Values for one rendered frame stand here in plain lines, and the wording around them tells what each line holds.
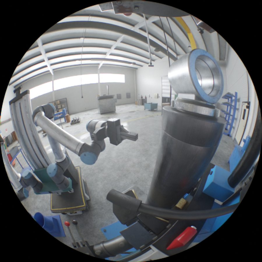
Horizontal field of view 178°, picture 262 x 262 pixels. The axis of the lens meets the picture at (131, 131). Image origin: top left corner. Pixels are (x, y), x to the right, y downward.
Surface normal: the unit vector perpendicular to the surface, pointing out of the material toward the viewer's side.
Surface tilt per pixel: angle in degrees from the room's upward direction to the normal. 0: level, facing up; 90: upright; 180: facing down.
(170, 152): 90
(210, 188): 90
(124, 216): 0
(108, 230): 0
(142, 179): 0
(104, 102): 90
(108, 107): 90
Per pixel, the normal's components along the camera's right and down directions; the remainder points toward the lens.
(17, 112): 0.51, 0.33
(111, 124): -0.53, 0.36
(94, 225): -0.04, -0.91
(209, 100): -0.02, 0.40
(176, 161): -0.74, 0.29
